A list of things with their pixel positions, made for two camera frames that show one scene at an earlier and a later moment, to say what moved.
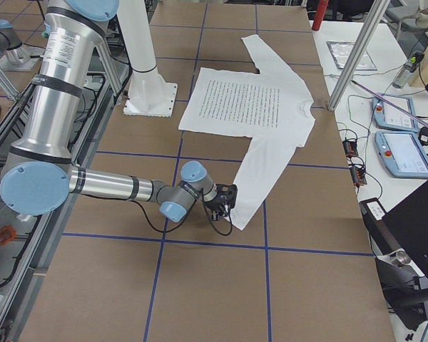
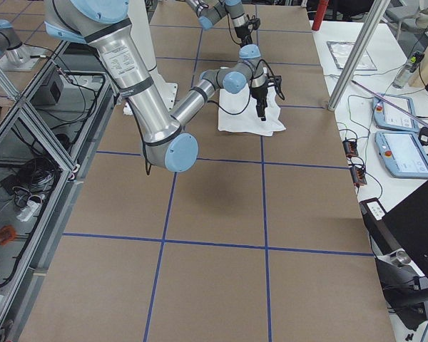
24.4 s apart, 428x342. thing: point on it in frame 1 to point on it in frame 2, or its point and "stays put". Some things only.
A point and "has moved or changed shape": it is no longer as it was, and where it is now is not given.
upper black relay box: (350, 147) stays put
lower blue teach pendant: (404, 154) stays put
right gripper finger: (217, 215) to (261, 112)
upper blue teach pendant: (387, 117) stays put
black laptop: (406, 243) stays put
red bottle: (319, 15) stays put
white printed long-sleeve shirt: (270, 105) has moved or changed shape
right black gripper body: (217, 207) to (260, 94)
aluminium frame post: (358, 54) stays put
